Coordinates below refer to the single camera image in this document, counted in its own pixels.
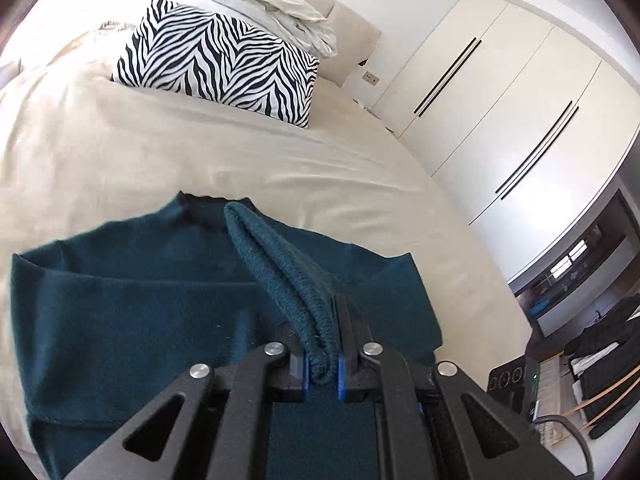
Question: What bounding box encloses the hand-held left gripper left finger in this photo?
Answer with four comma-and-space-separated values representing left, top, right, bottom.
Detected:
62, 325, 308, 480

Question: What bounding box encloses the white wardrobe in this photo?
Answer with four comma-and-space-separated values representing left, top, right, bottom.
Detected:
372, 0, 640, 281

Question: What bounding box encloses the beige padded headboard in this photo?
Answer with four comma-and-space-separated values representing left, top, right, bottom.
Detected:
250, 0, 383, 92

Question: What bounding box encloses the bed with beige sheet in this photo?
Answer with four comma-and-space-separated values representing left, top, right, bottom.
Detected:
0, 25, 536, 480

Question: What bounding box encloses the crumpled white duvet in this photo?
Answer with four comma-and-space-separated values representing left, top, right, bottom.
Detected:
187, 0, 339, 56

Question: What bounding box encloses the zebra print pillow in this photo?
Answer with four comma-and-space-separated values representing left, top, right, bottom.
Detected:
111, 0, 321, 128

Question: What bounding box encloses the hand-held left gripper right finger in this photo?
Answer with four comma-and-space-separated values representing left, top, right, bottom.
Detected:
332, 295, 576, 480

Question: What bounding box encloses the grey cable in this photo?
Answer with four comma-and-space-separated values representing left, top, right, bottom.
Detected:
534, 412, 596, 478

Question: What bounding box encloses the cluttered shelf unit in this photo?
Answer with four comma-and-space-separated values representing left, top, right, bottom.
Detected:
507, 180, 640, 341

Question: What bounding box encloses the black garment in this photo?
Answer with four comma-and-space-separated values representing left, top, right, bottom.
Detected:
564, 300, 640, 441

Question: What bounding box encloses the dark teal sweater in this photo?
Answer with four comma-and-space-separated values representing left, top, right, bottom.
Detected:
10, 191, 443, 480

